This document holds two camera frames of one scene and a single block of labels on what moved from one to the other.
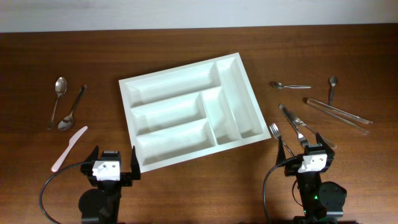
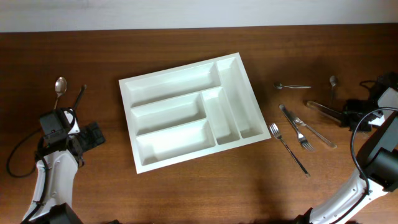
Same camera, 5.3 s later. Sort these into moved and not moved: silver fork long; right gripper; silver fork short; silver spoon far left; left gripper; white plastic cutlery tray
Moved: right gripper; left gripper
Not moved: silver spoon far left; white plastic cutlery tray; silver fork long; silver fork short
